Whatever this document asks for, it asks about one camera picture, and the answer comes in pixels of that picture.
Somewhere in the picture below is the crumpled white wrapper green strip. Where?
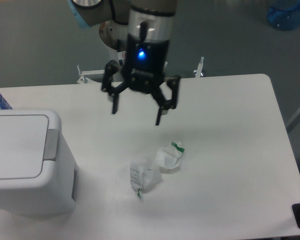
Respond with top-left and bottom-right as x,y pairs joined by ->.
155,141 -> 185,174

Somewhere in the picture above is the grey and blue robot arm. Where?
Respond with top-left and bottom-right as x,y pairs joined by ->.
68,0 -> 181,125

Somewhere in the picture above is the crumpled white wrapper with text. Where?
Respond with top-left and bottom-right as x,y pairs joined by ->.
129,158 -> 163,203

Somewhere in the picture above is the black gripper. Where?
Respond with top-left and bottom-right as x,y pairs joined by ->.
101,34 -> 181,126

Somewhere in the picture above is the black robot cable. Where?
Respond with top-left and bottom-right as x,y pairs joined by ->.
116,39 -> 125,66

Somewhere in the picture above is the white push-lid trash can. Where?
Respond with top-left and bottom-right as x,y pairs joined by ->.
0,109 -> 79,215

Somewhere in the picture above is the large blue water jug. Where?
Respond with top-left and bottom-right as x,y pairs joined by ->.
266,0 -> 300,31

